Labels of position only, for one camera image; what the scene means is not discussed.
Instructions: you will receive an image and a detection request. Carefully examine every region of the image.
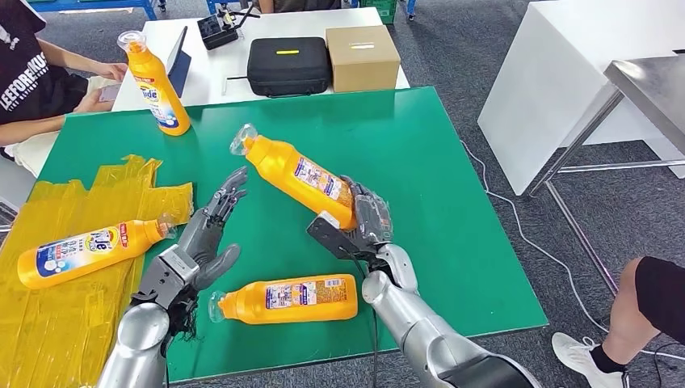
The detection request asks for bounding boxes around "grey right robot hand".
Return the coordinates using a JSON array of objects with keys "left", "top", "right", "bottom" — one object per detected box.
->
[{"left": 339, "top": 175, "right": 394, "bottom": 255}]

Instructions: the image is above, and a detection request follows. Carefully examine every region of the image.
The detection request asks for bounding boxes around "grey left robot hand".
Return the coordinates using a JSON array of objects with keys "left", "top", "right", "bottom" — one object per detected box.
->
[{"left": 176, "top": 166, "right": 249, "bottom": 293}]

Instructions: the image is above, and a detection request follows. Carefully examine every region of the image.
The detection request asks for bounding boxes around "orange detergent bottle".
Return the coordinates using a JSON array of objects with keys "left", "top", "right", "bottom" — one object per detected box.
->
[
  {"left": 229, "top": 123, "right": 359, "bottom": 231},
  {"left": 208, "top": 274, "right": 359, "bottom": 325},
  {"left": 116, "top": 30, "right": 192, "bottom": 137},
  {"left": 17, "top": 213, "right": 178, "bottom": 291}
]

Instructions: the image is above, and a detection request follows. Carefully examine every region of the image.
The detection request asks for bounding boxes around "brown cardboard box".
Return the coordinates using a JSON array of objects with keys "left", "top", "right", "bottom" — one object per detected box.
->
[{"left": 325, "top": 25, "right": 401, "bottom": 95}]

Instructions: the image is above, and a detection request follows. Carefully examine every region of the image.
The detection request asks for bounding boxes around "tablet in blue folio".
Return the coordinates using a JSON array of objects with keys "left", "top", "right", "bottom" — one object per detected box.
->
[{"left": 166, "top": 25, "right": 192, "bottom": 99}]

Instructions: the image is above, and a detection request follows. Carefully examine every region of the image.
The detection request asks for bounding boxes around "black carrying case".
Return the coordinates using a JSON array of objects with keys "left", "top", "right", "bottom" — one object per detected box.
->
[{"left": 246, "top": 37, "right": 332, "bottom": 99}]

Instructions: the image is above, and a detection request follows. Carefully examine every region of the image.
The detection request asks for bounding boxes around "white desk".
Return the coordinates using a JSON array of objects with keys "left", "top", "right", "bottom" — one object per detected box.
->
[{"left": 111, "top": 7, "right": 411, "bottom": 112}]

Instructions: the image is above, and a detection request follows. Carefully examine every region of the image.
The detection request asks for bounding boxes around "yellow plastic sheet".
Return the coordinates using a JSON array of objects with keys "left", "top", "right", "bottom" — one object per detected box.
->
[{"left": 0, "top": 155, "right": 195, "bottom": 388}]

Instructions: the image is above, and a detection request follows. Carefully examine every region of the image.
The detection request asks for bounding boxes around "black remote controller with antennas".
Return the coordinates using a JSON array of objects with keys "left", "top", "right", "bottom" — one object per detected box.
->
[{"left": 196, "top": 5, "right": 262, "bottom": 51}]

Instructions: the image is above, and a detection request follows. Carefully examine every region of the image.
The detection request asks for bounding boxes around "green plastic crate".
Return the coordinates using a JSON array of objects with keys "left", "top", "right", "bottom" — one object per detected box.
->
[{"left": 359, "top": 0, "right": 398, "bottom": 25}]

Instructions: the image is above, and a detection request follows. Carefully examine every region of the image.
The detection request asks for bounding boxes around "white block table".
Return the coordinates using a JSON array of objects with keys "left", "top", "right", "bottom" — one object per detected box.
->
[{"left": 477, "top": 0, "right": 685, "bottom": 196}]

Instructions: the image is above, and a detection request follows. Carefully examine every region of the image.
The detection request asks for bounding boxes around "person behind white desk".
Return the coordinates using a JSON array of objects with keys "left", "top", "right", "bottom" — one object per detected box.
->
[{"left": 251, "top": 0, "right": 349, "bottom": 15}]

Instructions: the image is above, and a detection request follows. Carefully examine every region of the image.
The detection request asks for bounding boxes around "seated person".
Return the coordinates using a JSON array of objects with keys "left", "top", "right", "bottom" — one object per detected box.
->
[{"left": 0, "top": 0, "right": 129, "bottom": 178}]

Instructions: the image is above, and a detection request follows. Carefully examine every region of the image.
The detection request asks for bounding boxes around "person with white shoe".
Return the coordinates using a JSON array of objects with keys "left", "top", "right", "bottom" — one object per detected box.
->
[{"left": 551, "top": 255, "right": 685, "bottom": 388}]

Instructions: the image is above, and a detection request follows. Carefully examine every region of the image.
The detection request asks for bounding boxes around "stainless steel table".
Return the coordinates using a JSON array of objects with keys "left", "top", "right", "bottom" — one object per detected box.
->
[{"left": 527, "top": 56, "right": 685, "bottom": 298}]

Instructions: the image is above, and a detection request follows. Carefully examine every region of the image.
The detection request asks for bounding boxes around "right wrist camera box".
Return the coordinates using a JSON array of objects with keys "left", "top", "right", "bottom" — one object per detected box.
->
[{"left": 305, "top": 210, "right": 376, "bottom": 264}]

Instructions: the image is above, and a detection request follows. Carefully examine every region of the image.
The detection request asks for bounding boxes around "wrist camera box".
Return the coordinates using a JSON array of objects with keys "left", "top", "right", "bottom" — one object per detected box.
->
[
  {"left": 131, "top": 243, "right": 202, "bottom": 312},
  {"left": 305, "top": 210, "right": 376, "bottom": 264}
]

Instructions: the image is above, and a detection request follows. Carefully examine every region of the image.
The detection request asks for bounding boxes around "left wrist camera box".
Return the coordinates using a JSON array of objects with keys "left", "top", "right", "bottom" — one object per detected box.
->
[{"left": 131, "top": 243, "right": 202, "bottom": 312}]

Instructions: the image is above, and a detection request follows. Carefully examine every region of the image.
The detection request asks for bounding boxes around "white floor cable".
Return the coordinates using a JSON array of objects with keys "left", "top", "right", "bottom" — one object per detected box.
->
[{"left": 460, "top": 140, "right": 685, "bottom": 361}]

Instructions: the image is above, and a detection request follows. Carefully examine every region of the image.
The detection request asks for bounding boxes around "black right camera cable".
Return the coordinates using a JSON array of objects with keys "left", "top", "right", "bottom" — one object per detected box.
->
[{"left": 347, "top": 251, "right": 381, "bottom": 388}]

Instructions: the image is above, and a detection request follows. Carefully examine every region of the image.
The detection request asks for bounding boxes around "black floor cable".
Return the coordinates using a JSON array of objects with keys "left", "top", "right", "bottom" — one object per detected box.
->
[{"left": 649, "top": 342, "right": 685, "bottom": 388}]

